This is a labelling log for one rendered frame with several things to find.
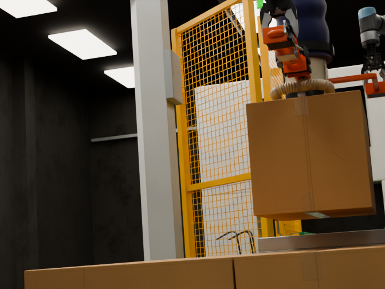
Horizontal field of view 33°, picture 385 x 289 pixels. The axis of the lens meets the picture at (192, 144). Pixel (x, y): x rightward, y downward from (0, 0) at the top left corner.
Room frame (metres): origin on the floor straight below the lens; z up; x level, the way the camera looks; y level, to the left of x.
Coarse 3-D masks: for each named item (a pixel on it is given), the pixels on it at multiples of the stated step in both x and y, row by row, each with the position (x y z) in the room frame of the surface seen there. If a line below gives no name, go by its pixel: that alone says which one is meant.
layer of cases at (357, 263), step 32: (224, 256) 2.03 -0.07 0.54; (256, 256) 1.69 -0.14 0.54; (288, 256) 1.67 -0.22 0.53; (320, 256) 1.65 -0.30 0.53; (352, 256) 1.63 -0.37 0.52; (384, 256) 1.61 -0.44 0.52; (32, 288) 1.85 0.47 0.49; (64, 288) 1.83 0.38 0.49; (96, 288) 1.80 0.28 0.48; (128, 288) 1.78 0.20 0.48; (160, 288) 1.76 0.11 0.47; (192, 288) 1.73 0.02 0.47; (224, 288) 1.71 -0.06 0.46; (256, 288) 1.69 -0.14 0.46; (288, 288) 1.67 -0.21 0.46; (320, 288) 1.65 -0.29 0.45; (352, 288) 1.63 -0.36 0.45; (384, 288) 1.61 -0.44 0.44
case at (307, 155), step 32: (320, 96) 2.21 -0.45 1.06; (352, 96) 2.18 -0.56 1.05; (256, 128) 2.28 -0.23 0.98; (288, 128) 2.24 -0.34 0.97; (320, 128) 2.21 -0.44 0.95; (352, 128) 2.18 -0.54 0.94; (256, 160) 2.28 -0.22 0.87; (288, 160) 2.25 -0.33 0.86; (320, 160) 2.22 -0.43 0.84; (352, 160) 2.19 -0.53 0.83; (256, 192) 2.28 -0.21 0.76; (288, 192) 2.25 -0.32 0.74; (320, 192) 2.22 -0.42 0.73; (352, 192) 2.19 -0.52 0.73
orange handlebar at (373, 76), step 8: (272, 32) 1.90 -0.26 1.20; (280, 32) 1.90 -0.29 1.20; (288, 48) 2.04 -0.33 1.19; (288, 64) 2.21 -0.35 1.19; (336, 80) 2.52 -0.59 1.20; (344, 80) 2.52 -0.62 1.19; (352, 80) 2.51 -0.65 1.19; (360, 80) 2.51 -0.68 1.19; (376, 80) 2.53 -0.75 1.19; (376, 88) 2.67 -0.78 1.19
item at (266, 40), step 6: (264, 30) 1.93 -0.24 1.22; (270, 30) 1.92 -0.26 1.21; (264, 36) 1.93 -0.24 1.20; (282, 36) 1.91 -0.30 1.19; (264, 42) 1.93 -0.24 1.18; (270, 42) 1.92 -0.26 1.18; (276, 42) 1.92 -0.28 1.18; (282, 42) 1.93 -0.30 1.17; (288, 42) 1.93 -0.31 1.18; (270, 48) 1.98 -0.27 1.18; (276, 48) 1.98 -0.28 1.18; (282, 48) 1.99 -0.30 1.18
